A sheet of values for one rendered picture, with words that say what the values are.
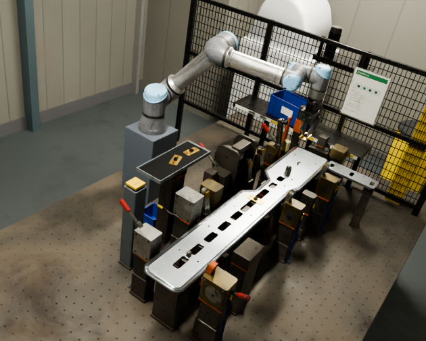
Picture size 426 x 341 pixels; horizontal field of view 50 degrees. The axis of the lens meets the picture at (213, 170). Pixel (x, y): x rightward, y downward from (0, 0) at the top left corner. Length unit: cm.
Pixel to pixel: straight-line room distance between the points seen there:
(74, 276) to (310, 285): 110
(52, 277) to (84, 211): 47
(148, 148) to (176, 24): 283
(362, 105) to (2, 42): 288
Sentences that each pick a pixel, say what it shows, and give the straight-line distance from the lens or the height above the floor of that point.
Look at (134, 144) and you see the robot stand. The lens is 245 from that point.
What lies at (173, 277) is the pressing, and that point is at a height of 100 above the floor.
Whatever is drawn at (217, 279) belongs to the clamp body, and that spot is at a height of 106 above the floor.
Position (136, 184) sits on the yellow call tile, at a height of 116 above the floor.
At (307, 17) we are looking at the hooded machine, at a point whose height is 138.
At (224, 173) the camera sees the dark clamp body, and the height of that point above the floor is 108.
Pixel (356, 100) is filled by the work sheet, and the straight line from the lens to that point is 295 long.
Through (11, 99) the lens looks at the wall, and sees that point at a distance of 449.
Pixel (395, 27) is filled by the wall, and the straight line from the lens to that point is 478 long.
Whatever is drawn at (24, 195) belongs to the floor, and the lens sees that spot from 381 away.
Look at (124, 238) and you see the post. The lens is 210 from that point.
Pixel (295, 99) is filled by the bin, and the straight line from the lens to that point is 307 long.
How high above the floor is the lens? 228
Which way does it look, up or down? 33 degrees down
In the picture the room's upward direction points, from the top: 11 degrees clockwise
